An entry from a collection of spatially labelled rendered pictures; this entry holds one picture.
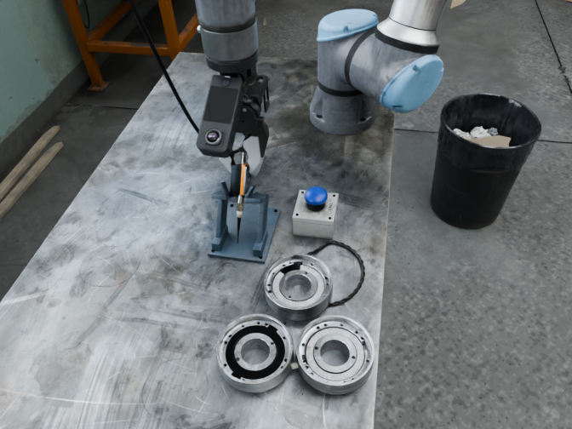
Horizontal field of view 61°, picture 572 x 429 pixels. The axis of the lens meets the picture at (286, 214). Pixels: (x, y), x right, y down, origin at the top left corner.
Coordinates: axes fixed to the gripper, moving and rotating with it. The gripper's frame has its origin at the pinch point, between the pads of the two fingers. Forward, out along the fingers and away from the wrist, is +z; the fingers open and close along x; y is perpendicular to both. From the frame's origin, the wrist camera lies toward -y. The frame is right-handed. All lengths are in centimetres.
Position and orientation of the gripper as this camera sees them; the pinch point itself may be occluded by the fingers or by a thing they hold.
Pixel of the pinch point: (242, 172)
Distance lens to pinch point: 80.5
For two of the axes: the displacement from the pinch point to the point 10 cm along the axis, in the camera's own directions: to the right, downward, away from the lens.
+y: 2.1, -7.0, 6.8
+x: -9.8, -1.2, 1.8
